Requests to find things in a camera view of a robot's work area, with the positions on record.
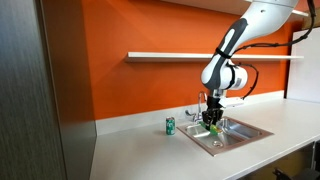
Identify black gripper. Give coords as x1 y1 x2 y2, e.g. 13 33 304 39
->
202 96 223 131

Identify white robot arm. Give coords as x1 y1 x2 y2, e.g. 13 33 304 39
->
201 0 298 130

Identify stainless steel sink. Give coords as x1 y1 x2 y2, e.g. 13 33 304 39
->
178 117 272 156

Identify green soda can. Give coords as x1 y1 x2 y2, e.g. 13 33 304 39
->
166 117 175 135

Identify white backsplash strip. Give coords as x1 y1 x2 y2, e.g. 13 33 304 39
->
95 90 284 136

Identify dark wood cabinet panel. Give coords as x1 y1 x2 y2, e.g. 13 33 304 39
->
0 0 96 180

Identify chrome faucet with handles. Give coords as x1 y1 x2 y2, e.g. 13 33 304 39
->
185 91 207 123

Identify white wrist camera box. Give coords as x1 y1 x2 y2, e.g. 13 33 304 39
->
219 97 244 108

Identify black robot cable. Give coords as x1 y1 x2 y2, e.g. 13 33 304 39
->
229 0 317 101

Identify white wall shelf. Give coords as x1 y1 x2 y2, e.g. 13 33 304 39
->
125 51 305 64

